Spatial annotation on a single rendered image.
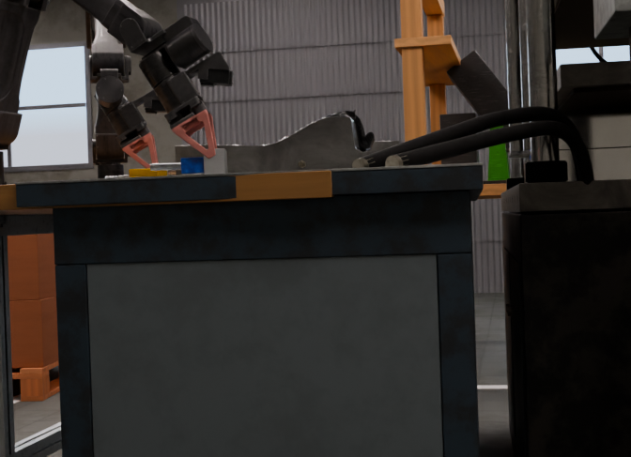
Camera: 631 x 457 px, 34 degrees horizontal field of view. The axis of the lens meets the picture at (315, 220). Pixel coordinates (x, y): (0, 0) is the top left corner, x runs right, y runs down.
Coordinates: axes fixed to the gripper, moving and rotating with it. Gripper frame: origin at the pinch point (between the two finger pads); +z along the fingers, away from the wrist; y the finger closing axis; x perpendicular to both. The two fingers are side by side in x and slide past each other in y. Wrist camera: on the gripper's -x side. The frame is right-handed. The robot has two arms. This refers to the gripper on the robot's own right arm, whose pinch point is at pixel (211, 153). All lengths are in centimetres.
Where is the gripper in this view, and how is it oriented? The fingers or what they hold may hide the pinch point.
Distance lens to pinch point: 180.2
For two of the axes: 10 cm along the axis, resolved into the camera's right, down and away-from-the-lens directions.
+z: 5.2, 8.5, 0.1
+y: 0.0, -0.1, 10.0
